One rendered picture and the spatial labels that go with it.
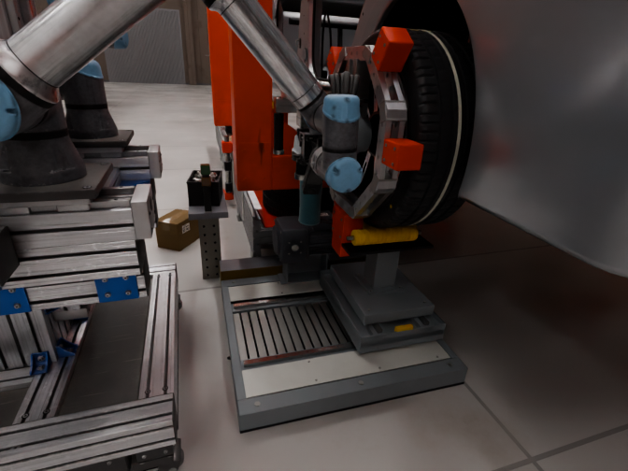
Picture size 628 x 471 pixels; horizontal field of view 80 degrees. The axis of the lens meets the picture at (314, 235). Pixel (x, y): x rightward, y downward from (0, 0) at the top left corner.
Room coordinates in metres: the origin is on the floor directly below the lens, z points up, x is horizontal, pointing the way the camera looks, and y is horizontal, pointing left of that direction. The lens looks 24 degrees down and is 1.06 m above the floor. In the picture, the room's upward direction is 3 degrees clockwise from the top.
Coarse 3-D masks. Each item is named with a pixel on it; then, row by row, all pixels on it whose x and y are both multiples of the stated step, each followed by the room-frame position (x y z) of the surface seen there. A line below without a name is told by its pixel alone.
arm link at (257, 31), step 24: (216, 0) 0.82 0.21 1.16; (240, 0) 0.83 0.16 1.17; (240, 24) 0.84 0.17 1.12; (264, 24) 0.85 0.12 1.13; (264, 48) 0.85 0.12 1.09; (288, 48) 0.87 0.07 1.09; (288, 72) 0.86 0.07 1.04; (288, 96) 0.89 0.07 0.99; (312, 96) 0.88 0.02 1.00; (312, 120) 0.87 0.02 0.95
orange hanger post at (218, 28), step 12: (216, 12) 3.47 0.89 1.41; (216, 24) 3.47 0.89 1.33; (216, 36) 3.47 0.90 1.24; (216, 48) 3.47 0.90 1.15; (228, 48) 3.50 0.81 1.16; (216, 60) 3.47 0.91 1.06; (228, 60) 3.50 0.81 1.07; (216, 72) 3.47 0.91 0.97; (228, 72) 3.50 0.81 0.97; (216, 84) 3.46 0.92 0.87; (228, 84) 3.50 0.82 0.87; (216, 96) 3.46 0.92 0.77; (228, 96) 3.49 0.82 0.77; (216, 108) 3.46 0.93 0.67; (228, 108) 3.49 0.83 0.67; (216, 120) 3.45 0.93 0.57; (228, 120) 3.48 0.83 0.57
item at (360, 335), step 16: (320, 272) 1.55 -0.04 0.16; (336, 288) 1.44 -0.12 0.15; (336, 304) 1.32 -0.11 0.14; (352, 320) 1.21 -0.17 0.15; (400, 320) 1.23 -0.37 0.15; (416, 320) 1.20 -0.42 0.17; (432, 320) 1.24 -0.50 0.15; (352, 336) 1.15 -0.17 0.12; (368, 336) 1.09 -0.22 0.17; (384, 336) 1.11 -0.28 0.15; (400, 336) 1.13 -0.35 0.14; (416, 336) 1.15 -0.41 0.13; (432, 336) 1.17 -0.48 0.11
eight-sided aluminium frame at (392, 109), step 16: (352, 48) 1.32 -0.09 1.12; (368, 48) 1.21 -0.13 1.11; (336, 64) 1.46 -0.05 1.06; (368, 64) 1.20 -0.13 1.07; (384, 80) 1.12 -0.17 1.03; (384, 96) 1.08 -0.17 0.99; (400, 96) 1.10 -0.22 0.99; (384, 112) 1.06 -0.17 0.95; (400, 112) 1.07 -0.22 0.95; (384, 128) 1.06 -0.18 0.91; (400, 128) 1.07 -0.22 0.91; (384, 176) 1.06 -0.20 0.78; (336, 192) 1.38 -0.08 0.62; (368, 192) 1.11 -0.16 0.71; (384, 192) 1.08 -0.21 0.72; (352, 208) 1.20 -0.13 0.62; (368, 208) 1.19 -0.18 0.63
